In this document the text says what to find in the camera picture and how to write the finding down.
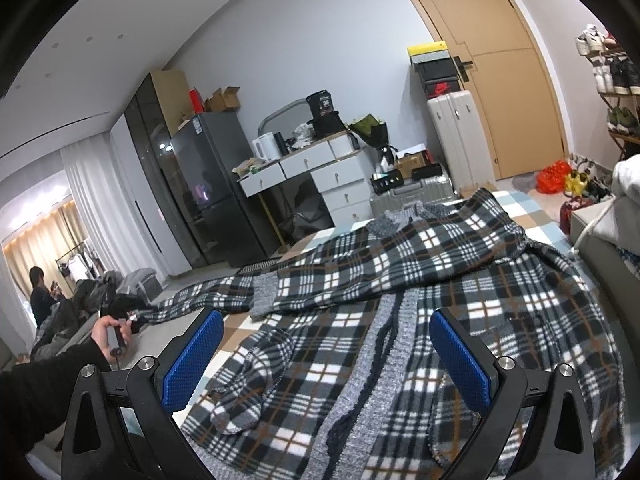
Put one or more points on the white hard suitcase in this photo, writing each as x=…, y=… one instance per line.
x=460, y=140

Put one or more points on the open cardboard box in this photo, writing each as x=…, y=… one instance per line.
x=222, y=100

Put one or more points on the white cloth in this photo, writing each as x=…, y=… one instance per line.
x=627, y=177

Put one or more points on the black bucket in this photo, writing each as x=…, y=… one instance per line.
x=321, y=106

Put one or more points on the light grey hoodie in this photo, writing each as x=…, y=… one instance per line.
x=617, y=222

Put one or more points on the red plastic bag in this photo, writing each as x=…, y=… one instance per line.
x=552, y=177

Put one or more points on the oval grey mirror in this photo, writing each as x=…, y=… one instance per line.
x=280, y=120

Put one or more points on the silver hard suitcase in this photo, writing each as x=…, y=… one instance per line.
x=400, y=202

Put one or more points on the dark glass wardrobe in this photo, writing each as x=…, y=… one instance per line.
x=150, y=160

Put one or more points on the grey sofa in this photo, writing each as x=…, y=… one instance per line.
x=615, y=300

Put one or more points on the yellow shoe box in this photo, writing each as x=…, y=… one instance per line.
x=427, y=51

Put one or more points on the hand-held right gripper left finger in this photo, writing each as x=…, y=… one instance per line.
x=195, y=360

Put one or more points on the tan box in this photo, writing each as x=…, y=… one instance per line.
x=412, y=162

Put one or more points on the white electric kettle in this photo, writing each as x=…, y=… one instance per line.
x=265, y=147

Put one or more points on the person's left hand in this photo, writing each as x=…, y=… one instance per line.
x=102, y=335

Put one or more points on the black refrigerator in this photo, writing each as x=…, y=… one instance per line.
x=215, y=185

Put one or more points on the checked bed sheet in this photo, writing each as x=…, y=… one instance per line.
x=535, y=215

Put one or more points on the black shoe box red logo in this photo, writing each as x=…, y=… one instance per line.
x=442, y=89

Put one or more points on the plaid fleece jacket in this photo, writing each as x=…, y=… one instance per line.
x=350, y=270

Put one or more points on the white curtain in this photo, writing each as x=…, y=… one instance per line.
x=100, y=200

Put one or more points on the pile of dark clothes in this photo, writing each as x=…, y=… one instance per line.
x=90, y=292

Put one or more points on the person's left forearm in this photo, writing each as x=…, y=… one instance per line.
x=40, y=395

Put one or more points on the beige curtain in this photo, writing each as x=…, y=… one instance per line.
x=30, y=255

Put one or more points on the wooden shoe rack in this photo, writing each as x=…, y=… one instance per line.
x=620, y=95

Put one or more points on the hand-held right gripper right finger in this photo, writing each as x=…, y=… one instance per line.
x=460, y=365

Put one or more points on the white drawer desk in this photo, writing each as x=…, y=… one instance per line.
x=340, y=175

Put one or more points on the grey shoe box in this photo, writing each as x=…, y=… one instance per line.
x=432, y=69

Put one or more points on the clothes rack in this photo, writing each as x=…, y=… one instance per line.
x=80, y=262

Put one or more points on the wooden door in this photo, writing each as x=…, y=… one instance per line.
x=510, y=85

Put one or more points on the grey chair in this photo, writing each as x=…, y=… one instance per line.
x=142, y=282

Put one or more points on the yellow toy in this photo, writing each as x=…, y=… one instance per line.
x=575, y=182

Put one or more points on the dark cloth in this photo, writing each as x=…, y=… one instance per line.
x=305, y=210

